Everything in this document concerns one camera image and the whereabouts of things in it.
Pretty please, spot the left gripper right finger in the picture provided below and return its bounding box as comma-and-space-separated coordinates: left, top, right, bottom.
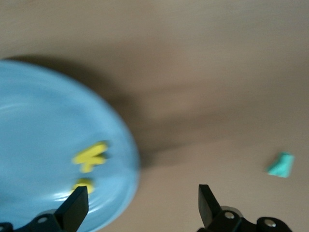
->
197, 184, 294, 232

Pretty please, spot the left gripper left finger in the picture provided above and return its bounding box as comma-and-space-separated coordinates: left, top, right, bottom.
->
0, 186, 89, 232

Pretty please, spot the blue plate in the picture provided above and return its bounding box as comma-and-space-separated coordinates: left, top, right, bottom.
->
0, 59, 142, 232

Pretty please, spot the yellow foam letter k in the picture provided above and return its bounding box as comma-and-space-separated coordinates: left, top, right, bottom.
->
71, 141, 109, 174

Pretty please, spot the yellow foam letter s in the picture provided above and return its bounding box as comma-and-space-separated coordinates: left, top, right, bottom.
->
71, 178, 94, 195

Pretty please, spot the teal foam letter y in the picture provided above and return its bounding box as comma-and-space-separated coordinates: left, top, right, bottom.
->
266, 151, 295, 178

